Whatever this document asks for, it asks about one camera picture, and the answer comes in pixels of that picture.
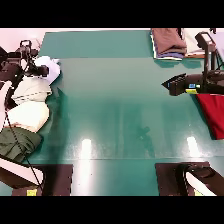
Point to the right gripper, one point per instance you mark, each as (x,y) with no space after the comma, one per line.
(181,85)

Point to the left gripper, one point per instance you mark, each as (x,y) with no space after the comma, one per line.
(40,70)

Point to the white shirt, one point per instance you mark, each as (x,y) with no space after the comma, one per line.
(50,68)

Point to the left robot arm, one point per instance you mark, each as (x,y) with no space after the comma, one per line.
(10,71)

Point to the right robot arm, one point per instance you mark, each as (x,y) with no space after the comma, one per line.
(213,80)

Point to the cream striped garment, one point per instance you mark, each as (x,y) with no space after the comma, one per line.
(31,89)

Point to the blue garment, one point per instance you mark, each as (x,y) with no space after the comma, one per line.
(170,56)

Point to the red garment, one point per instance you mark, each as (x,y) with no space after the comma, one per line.
(213,113)

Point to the white garment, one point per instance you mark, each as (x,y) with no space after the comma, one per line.
(191,41)

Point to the brown garment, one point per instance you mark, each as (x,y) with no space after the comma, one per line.
(168,40)

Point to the green garment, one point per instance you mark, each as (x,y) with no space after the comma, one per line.
(16,143)

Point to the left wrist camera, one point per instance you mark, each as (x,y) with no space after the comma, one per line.
(25,44)

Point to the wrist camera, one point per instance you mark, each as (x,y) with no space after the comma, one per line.
(25,44)
(206,41)

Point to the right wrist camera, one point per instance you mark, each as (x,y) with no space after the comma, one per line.
(206,41)

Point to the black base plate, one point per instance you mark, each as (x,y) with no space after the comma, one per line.
(166,180)
(59,180)

